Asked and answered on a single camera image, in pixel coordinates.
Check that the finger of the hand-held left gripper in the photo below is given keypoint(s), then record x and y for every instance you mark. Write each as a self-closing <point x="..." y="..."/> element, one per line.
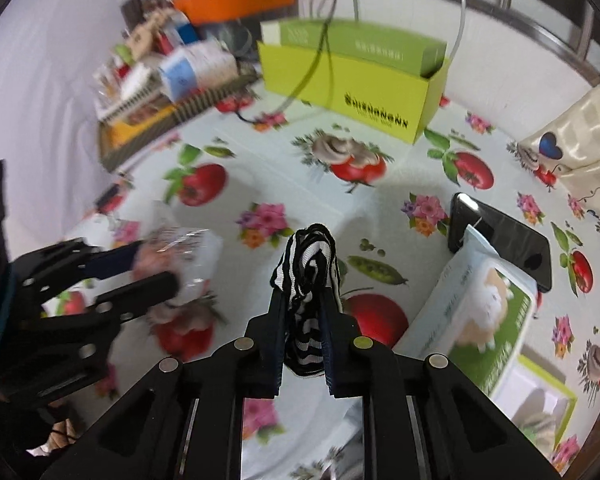
<point x="150" y="292"/>
<point x="115" y="260"/>

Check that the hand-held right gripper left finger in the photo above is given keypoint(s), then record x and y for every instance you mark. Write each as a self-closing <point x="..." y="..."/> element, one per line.
<point x="277" y="330"/>

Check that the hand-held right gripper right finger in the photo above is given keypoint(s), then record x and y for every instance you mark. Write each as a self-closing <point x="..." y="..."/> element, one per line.
<point x="331" y="340"/>

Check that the clear plastic packet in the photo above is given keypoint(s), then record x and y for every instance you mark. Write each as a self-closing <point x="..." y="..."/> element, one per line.
<point x="190" y="255"/>

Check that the large black white striped sock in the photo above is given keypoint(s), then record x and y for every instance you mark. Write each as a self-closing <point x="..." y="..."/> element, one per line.
<point x="305" y="280"/>

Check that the white tray green rim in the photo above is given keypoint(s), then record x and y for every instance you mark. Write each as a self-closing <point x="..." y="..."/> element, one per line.
<point x="525" y="375"/>

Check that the beige striped towel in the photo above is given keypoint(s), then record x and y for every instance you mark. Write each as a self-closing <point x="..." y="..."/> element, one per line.
<point x="535" y="420"/>

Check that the striped cardboard box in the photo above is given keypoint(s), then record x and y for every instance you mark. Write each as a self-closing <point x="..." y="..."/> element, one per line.
<point x="140" y="130"/>

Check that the wet wipes pack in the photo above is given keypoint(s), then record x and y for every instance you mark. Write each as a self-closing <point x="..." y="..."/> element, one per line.
<point x="460" y="300"/>

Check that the fruit print tablecloth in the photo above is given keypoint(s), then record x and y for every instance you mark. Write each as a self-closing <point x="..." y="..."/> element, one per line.
<point x="290" y="170"/>

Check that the white tissue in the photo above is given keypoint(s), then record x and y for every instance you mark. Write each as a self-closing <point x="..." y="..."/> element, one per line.
<point x="137" y="80"/>

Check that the white blue tissue pack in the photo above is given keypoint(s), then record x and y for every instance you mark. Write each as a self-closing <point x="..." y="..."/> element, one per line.
<point x="190" y="70"/>

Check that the black phone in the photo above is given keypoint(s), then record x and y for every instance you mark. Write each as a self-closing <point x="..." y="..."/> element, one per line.
<point x="510" y="240"/>

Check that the beige braided plush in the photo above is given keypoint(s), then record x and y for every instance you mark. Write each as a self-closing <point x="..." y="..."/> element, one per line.
<point x="142" y="35"/>

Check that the small blue white box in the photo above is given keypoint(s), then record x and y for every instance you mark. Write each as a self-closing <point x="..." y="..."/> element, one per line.
<point x="182" y="32"/>

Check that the dark transparent storage box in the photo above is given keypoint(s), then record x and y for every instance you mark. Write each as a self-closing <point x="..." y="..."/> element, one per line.
<point x="235" y="35"/>

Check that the lime green cardboard box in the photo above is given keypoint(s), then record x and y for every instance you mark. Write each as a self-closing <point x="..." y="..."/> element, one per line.
<point x="305" y="75"/>

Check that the cream heart print curtain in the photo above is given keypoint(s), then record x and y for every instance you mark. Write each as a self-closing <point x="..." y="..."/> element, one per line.
<point x="590" y="125"/>

